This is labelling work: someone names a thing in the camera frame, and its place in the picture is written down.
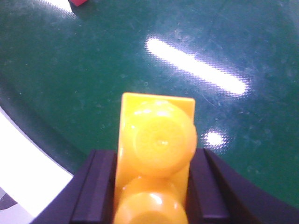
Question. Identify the yellow two-stud toy brick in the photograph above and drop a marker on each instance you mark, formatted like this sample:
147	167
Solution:
157	141

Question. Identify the white outer conveyor rim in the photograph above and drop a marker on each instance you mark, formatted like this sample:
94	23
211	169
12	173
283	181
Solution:
27	174

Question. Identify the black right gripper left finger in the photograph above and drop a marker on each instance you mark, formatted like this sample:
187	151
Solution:
88	197

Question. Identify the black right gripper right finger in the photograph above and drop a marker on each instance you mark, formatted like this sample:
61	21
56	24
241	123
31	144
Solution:
219	195

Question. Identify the red cube block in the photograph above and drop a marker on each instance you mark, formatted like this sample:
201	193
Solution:
78	2

